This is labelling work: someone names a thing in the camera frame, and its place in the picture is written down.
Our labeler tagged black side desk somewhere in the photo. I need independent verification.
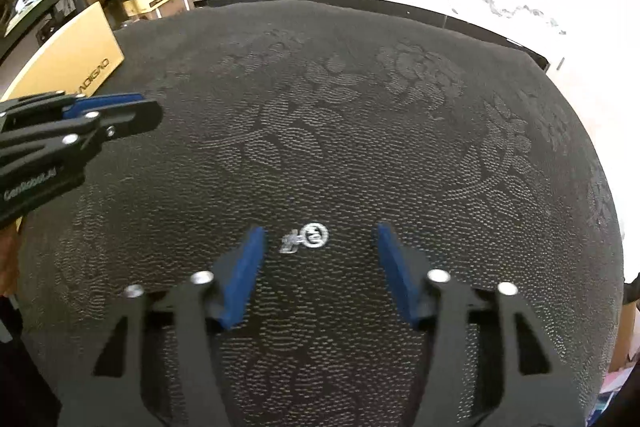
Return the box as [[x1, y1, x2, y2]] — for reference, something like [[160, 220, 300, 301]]
[[1, 0, 90, 58]]

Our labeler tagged person's left hand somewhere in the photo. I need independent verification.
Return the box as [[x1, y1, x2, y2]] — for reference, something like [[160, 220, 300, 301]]
[[0, 222, 21, 297]]

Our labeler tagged yellow jewelry box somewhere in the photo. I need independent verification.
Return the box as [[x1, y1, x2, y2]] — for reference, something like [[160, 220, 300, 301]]
[[1, 2, 125, 102]]

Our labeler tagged black patterned table mat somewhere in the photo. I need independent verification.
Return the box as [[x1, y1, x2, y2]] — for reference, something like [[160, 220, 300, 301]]
[[1, 0, 623, 426]]

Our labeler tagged silver ring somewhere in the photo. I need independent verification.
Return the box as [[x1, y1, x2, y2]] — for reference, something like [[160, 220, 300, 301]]
[[302, 222, 330, 249]]

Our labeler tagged small silver earring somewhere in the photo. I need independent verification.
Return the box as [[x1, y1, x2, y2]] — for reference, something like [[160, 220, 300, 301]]
[[280, 230, 302, 255]]

